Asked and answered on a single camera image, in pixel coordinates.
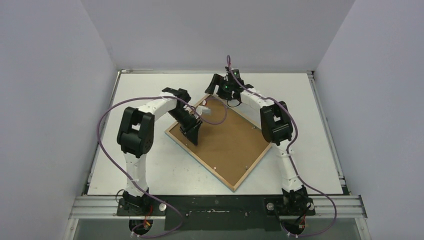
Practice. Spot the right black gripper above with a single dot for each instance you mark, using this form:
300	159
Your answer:
216	82

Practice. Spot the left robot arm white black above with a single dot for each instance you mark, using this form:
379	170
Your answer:
136	137

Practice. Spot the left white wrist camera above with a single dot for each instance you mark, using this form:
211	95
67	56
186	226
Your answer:
203	109

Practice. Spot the aluminium rail front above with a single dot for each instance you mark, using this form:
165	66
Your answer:
106	207

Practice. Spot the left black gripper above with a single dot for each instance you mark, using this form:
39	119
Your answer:
191	130

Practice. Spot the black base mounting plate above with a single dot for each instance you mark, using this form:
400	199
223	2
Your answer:
218	213

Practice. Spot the blue wooden picture frame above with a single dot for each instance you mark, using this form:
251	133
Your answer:
172	136

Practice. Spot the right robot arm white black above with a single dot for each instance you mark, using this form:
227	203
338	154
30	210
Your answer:
276	128

